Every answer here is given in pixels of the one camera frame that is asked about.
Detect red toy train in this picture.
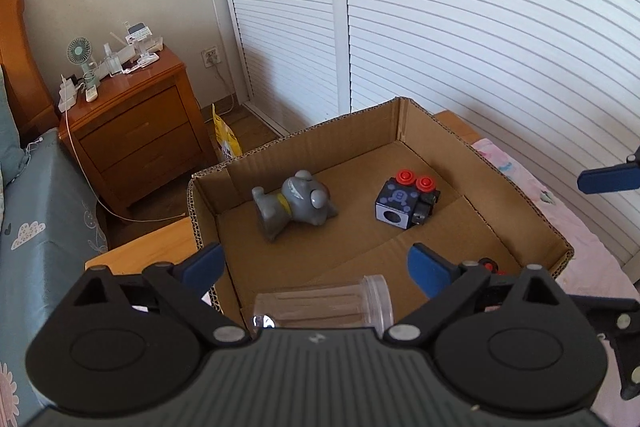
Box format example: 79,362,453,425
478,257,506,275

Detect clear plastic jar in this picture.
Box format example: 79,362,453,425
248,274,395,337

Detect black purple toy train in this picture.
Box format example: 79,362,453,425
374,169,440,230

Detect grey elephant toy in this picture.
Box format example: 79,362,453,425
252,170,338,242

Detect floral pink table cloth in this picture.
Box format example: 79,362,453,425
473,139,639,300

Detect brown cardboard box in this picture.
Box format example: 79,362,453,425
188,98,574,324

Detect blue-grey bed sheet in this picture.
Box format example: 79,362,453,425
1,129,107,426

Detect yellow bag on floor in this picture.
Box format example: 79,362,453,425
212,106,243,160

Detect wooden nightstand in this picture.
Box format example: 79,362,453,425
58,48,217,216

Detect white louvered closet doors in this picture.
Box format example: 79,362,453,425
230,0,639,261

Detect blue pillow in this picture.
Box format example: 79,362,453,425
0,74,27,186

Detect white power strip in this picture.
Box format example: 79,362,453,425
58,76,77,113

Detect wooden bed headboard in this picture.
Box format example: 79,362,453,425
0,0,60,145

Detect clear spray bottle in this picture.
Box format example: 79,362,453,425
103,43,122,77

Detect white phone stand gadget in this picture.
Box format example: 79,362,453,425
125,22,160,70

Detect small green desk fan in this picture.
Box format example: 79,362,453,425
66,37,100,88

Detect white charging cable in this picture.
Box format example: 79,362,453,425
63,106,189,226

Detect wall power outlet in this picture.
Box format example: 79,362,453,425
201,46,220,68

